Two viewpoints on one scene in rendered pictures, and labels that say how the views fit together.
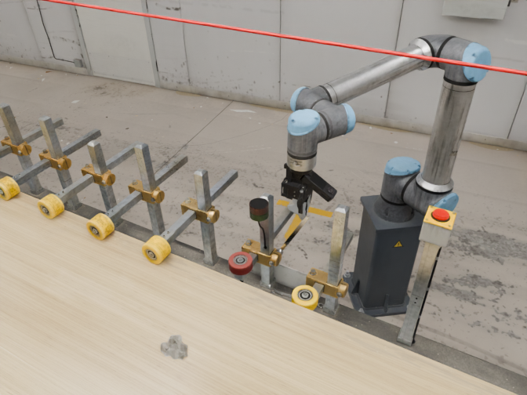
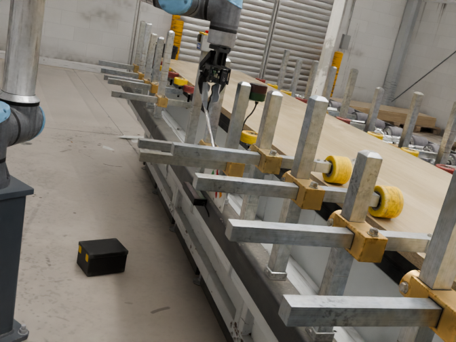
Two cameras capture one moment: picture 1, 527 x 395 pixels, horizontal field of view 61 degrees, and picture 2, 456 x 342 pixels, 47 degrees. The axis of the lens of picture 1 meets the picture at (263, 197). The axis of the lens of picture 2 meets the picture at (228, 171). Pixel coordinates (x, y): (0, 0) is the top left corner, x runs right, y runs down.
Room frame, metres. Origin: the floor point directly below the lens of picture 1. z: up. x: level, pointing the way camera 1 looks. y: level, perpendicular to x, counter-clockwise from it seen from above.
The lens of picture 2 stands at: (2.42, 1.08, 1.29)
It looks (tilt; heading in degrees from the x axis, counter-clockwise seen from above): 16 degrees down; 220
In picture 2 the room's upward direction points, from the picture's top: 12 degrees clockwise
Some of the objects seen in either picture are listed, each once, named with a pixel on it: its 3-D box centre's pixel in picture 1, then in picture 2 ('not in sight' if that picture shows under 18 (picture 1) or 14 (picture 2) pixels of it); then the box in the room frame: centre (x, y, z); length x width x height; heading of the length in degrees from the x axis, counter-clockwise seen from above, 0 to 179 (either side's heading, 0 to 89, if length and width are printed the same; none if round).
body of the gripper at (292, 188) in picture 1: (298, 180); (217, 64); (1.16, -0.11, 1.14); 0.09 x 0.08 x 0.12; 60
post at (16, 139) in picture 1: (22, 153); not in sight; (1.74, 1.08, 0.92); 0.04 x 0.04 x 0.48; 61
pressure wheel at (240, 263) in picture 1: (241, 270); not in sight; (1.05, 0.08, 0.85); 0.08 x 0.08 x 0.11
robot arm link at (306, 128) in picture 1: (303, 133); (225, 11); (1.16, -0.12, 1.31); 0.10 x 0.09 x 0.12; 121
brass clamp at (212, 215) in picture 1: (200, 211); (264, 157); (1.26, 0.23, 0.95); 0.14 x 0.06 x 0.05; 61
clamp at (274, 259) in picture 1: (261, 254); (231, 163); (1.14, 0.01, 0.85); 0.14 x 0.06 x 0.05; 61
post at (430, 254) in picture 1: (419, 292); (196, 105); (0.88, -0.45, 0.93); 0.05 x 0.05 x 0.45; 61
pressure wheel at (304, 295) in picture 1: (304, 306); (249, 146); (0.90, -0.12, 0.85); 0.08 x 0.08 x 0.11
